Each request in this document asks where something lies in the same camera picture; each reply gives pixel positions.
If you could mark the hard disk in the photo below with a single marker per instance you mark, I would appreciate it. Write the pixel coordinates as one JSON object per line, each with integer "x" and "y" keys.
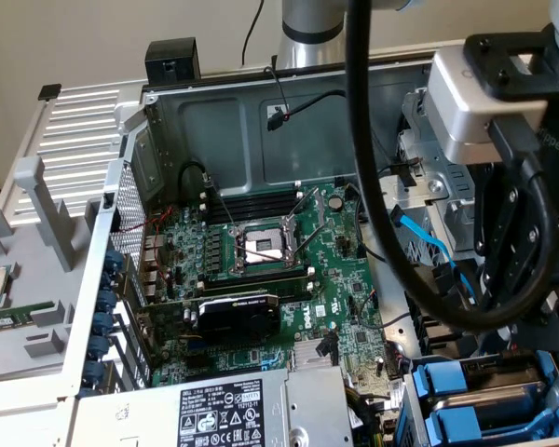
{"x": 494, "y": 393}

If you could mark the grey metal disk bay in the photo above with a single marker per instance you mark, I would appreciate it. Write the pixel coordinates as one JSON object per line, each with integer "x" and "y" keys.
{"x": 415, "y": 419}

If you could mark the grey plastic latch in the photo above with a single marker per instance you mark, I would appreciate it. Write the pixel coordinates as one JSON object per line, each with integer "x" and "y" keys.
{"x": 461, "y": 223}

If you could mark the silver metal drive cage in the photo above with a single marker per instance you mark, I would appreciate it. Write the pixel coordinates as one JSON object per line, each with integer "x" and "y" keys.
{"x": 428, "y": 186}

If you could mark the round coin battery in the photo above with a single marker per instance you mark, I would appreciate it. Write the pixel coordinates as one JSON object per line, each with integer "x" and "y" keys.
{"x": 336, "y": 201}

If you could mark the green motherboard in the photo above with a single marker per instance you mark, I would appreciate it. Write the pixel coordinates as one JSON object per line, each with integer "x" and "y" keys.
{"x": 326, "y": 242}

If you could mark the open metal socket cover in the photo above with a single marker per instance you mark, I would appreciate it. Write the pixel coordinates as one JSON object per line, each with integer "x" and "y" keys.
{"x": 291, "y": 233}

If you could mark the black RAM slot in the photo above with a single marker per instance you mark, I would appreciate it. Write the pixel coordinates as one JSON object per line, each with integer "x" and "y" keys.
{"x": 295, "y": 291}
{"x": 256, "y": 277}
{"x": 256, "y": 210}
{"x": 256, "y": 200}

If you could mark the silver finned heatsink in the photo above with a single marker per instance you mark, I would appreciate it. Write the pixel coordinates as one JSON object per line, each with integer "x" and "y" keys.
{"x": 305, "y": 354}

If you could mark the CPU socket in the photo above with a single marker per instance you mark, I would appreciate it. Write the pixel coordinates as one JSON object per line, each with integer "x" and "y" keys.
{"x": 261, "y": 244}

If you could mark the thin metal locking lever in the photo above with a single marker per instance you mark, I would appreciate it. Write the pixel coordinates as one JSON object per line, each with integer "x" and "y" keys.
{"x": 221, "y": 205}

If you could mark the black graphics card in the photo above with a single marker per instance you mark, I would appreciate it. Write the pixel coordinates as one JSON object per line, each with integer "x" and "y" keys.
{"x": 237, "y": 319}

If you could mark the open grey PC case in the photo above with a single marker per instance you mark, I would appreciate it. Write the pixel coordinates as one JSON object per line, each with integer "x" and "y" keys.
{"x": 214, "y": 139}

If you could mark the silver rear port block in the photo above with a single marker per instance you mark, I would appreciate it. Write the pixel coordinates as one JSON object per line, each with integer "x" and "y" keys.
{"x": 150, "y": 274}

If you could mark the black box behind case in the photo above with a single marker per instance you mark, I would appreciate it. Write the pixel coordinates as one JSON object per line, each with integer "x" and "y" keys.
{"x": 172, "y": 60}

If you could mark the blue expansion slot clip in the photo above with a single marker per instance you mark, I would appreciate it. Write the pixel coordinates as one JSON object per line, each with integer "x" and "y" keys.
{"x": 95, "y": 373}
{"x": 110, "y": 281}
{"x": 99, "y": 348}
{"x": 114, "y": 259}
{"x": 102, "y": 324}
{"x": 106, "y": 302}

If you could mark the silver power supply unit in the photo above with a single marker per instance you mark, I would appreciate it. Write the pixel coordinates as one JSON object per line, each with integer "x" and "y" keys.
{"x": 144, "y": 419}

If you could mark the grey plastic parts rack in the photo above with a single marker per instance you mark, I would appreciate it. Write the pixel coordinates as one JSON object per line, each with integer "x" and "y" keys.
{"x": 42, "y": 279}

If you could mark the small black table clip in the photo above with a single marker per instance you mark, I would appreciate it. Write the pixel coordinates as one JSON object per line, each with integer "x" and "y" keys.
{"x": 50, "y": 91}

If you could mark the green RAM stick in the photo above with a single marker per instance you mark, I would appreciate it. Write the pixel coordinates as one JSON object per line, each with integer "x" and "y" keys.
{"x": 9, "y": 318}

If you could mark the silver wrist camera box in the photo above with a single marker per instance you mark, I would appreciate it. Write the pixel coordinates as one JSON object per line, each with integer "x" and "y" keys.
{"x": 456, "y": 116}

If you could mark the empty blue disk bracket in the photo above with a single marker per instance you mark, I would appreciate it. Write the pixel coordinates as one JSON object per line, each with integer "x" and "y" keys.
{"x": 449, "y": 421}

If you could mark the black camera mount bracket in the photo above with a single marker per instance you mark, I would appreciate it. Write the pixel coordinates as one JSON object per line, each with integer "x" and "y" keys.
{"x": 482, "y": 60}

